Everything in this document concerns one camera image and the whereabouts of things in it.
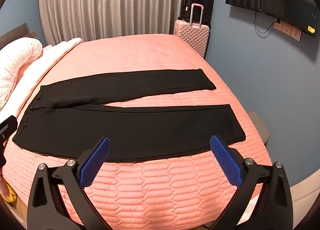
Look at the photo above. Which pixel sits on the black pants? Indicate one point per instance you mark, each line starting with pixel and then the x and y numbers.
pixel 125 130

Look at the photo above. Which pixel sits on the pink suitcase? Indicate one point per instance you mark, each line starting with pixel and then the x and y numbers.
pixel 192 35

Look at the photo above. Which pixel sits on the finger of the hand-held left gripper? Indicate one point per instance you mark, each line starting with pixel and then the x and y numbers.
pixel 8 126

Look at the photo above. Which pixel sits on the floral pink pillow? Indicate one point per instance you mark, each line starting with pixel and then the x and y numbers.
pixel 15 57

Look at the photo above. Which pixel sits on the yellow cloth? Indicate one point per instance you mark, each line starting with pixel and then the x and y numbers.
pixel 10 193

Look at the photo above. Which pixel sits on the beige wall socket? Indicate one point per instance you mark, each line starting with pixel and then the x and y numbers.
pixel 287 29
pixel 277 25
pixel 296 34

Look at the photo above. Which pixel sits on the pink blanket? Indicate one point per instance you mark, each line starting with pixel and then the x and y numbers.
pixel 50 57

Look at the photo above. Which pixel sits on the grey pleated curtain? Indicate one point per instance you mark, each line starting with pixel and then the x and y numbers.
pixel 112 0

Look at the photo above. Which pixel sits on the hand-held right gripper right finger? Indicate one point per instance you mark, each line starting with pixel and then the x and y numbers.
pixel 226 160

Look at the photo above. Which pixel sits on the grey headboard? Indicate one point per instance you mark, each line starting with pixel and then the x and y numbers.
pixel 17 31

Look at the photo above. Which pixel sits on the bed with pink quilted cover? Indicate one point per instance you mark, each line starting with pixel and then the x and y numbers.
pixel 150 52

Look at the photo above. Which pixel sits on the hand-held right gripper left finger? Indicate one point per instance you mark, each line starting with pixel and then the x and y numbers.
pixel 96 162

